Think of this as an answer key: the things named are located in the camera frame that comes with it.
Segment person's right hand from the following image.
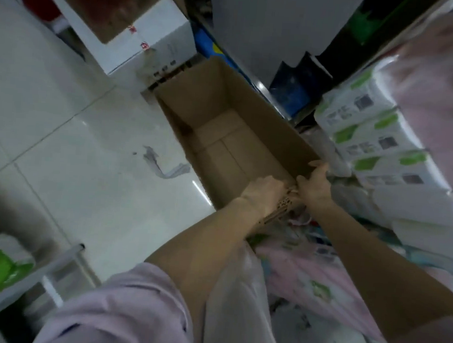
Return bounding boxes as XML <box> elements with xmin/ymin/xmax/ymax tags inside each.
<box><xmin>293</xmin><ymin>158</ymin><xmax>338</xmax><ymax>210</ymax></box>

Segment person's left hand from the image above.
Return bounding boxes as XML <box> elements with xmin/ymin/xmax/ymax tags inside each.
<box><xmin>238</xmin><ymin>173</ymin><xmax>290</xmax><ymax>221</ymax></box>

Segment brown cardboard box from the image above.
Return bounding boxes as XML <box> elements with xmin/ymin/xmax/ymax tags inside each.
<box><xmin>146</xmin><ymin>52</ymin><xmax>328</xmax><ymax>227</ymax></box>

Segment person's left forearm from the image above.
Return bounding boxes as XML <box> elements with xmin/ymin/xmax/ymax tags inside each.
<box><xmin>139</xmin><ymin>191</ymin><xmax>274</xmax><ymax>343</ymax></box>

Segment person's right forearm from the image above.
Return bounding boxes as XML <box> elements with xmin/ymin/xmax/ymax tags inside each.
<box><xmin>302</xmin><ymin>198</ymin><xmax>453</xmax><ymax>343</ymax></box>

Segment person's light trousers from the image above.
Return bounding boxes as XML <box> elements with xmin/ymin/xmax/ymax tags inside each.
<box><xmin>202</xmin><ymin>239</ymin><xmax>291</xmax><ymax>343</ymax></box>

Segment white carton box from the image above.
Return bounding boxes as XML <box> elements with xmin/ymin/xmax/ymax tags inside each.
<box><xmin>27</xmin><ymin>0</ymin><xmax>201</xmax><ymax>82</ymax></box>

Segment white pack green label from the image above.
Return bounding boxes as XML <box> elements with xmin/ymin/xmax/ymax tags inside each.
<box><xmin>351</xmin><ymin>145</ymin><xmax>453</xmax><ymax>193</ymax></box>
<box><xmin>312</xmin><ymin>59</ymin><xmax>401</xmax><ymax>138</ymax></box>
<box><xmin>330</xmin><ymin>106</ymin><xmax>427</xmax><ymax>165</ymax></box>

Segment pink floral pack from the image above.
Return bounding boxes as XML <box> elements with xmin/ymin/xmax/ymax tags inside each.
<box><xmin>249</xmin><ymin>218</ymin><xmax>453</xmax><ymax>343</ymax></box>

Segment grey paper scrap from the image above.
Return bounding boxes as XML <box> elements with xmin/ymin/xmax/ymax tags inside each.
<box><xmin>141</xmin><ymin>145</ymin><xmax>193</xmax><ymax>181</ymax></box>

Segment dark blue plastic bag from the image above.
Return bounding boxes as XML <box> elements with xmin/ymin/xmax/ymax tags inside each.
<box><xmin>267</xmin><ymin>48</ymin><xmax>336</xmax><ymax>120</ymax></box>

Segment plain white pack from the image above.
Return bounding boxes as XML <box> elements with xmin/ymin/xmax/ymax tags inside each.
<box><xmin>368</xmin><ymin>182</ymin><xmax>453</xmax><ymax>229</ymax></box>

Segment pink plastic pack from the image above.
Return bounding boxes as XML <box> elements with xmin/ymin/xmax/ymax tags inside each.
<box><xmin>371</xmin><ymin>6</ymin><xmax>453</xmax><ymax>211</ymax></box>

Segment blue plastic packet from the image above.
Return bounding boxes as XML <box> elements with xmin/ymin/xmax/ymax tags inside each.
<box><xmin>187</xmin><ymin>20</ymin><xmax>257</xmax><ymax>83</ymax></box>

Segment black and green bag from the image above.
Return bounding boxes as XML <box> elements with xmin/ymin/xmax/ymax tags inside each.
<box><xmin>318</xmin><ymin>0</ymin><xmax>442</xmax><ymax>86</ymax></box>

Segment white metal rack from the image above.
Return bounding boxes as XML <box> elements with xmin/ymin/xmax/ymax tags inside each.
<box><xmin>0</xmin><ymin>238</ymin><xmax>104</xmax><ymax>335</ymax></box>

